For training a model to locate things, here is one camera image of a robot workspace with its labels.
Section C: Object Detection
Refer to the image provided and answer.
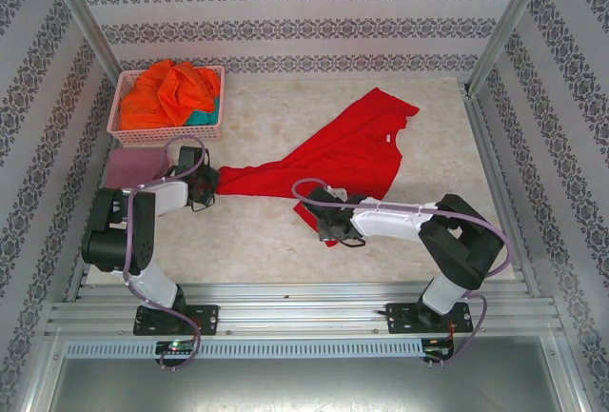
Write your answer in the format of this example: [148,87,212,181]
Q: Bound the grey metal sheet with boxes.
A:
[28,354,591,412]

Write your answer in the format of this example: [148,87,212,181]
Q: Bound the aluminium frame post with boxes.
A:
[463,0,558,97]
[37,0,128,89]

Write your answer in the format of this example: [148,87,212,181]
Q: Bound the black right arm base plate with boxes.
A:
[385,301,475,336]

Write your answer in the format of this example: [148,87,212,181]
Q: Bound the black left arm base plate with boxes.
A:
[132,304,220,337]

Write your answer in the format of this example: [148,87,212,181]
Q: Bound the aluminium mounting rails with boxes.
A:
[45,282,560,337]

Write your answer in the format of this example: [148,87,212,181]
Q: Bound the red t-shirt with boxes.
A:
[216,88,421,249]

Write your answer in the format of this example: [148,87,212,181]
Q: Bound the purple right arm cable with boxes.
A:
[290,178,515,370]

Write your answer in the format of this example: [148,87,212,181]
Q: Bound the slotted grey cable duct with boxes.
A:
[64,339,424,360]

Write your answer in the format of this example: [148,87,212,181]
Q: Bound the small circuit board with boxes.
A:
[155,340,199,356]
[422,335,456,361]

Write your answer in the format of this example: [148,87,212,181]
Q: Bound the pink plastic basket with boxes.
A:
[107,65,226,147]

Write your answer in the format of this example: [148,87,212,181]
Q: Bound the orange t-shirt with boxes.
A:
[118,60,220,130]

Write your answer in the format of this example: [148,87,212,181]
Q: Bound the mauve printed t-shirt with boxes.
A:
[105,147,170,190]

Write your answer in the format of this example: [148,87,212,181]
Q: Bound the teal t-shirt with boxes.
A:
[185,92,223,128]

